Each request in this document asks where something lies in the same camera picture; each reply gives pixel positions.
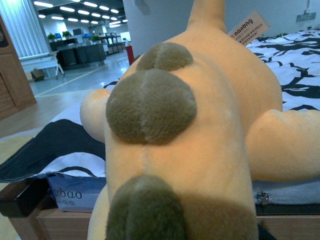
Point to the red fire extinguisher box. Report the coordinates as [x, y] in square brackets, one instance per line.
[130, 54]

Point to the black white patterned duvet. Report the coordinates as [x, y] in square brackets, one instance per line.
[64, 147]

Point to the dark office counter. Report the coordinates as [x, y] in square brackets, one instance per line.
[75, 56]

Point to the white toy hang tag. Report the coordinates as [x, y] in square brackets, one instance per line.
[252, 27]

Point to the white folding table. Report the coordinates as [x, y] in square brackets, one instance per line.
[42, 61]

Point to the wooden wardrobe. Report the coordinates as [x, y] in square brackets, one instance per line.
[15, 91]

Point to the wooden bed frame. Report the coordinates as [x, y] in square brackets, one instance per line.
[35, 216]

